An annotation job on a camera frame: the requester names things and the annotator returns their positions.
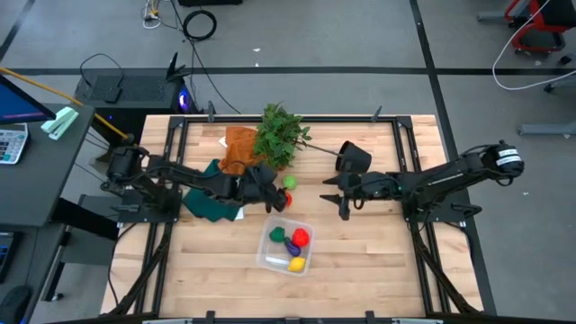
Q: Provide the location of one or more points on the black table clamp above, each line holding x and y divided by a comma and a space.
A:
210, 315
370, 315

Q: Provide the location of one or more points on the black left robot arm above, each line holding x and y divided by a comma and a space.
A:
180, 177

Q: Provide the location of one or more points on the white paper card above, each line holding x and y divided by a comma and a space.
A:
222, 141
240, 215

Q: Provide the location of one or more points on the light green toy fruit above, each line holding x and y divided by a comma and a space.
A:
290, 182

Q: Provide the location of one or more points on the orange cloth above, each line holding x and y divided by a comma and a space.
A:
238, 148

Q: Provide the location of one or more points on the yellow toy lemon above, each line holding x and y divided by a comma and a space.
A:
297, 265

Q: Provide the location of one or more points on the black wifi antenna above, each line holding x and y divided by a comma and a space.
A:
173, 67

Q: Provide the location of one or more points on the red toy tomato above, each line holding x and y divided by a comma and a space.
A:
289, 199

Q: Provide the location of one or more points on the mint green stapler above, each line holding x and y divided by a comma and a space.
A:
60, 123

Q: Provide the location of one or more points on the dark green cloth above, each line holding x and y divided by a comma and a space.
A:
204, 209

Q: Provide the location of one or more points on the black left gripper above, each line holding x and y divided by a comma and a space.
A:
258, 186

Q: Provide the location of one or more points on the grey calculator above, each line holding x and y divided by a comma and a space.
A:
11, 143

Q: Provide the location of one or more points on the black computer mouse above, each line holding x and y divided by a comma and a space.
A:
13, 303

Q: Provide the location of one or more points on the red toy bell pepper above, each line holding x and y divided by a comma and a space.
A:
300, 237

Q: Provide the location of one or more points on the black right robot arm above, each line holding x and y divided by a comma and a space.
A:
450, 177

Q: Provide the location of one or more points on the red and black chair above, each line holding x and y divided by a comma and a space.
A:
537, 40

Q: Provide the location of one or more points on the black keyboard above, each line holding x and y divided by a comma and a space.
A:
4, 256

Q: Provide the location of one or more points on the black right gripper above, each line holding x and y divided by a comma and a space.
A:
360, 186

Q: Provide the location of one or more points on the black metal table frame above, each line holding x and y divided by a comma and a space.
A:
292, 119

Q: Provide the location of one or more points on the black computer tower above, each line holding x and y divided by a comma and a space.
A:
135, 96

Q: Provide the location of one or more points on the computer monitor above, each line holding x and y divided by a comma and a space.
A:
18, 105

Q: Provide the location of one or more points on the clear plastic tupperware box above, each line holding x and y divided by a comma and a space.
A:
281, 265

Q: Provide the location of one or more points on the purple toy eggplant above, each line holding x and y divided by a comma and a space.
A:
293, 248

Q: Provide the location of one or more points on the dark grey desk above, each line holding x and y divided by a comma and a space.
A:
40, 180

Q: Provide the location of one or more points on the fake plant in black pot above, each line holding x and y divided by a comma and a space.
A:
276, 135

